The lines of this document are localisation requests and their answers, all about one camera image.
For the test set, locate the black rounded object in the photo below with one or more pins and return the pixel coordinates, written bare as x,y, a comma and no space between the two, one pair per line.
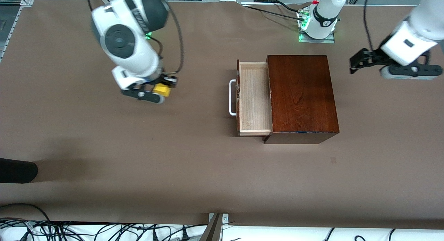
17,171

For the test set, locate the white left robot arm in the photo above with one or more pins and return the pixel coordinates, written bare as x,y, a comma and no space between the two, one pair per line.
324,18

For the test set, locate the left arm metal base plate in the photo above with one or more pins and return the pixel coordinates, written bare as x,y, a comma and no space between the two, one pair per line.
317,41

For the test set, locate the metal bracket post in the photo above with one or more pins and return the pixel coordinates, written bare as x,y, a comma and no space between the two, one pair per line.
218,218

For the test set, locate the yellow cube block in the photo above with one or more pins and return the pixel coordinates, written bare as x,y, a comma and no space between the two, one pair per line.
162,90

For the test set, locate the dark brown wooden cabinet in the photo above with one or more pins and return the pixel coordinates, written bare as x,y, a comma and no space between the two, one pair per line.
301,95

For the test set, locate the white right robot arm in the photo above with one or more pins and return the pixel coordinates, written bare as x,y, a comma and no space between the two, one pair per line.
121,43

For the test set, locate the aluminium table edge rail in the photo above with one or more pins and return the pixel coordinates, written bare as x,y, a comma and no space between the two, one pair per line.
27,2

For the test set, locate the black power plug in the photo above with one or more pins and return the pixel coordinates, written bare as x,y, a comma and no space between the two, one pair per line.
155,236
185,236

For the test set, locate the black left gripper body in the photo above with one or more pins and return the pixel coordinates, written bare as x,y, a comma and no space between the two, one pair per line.
377,56

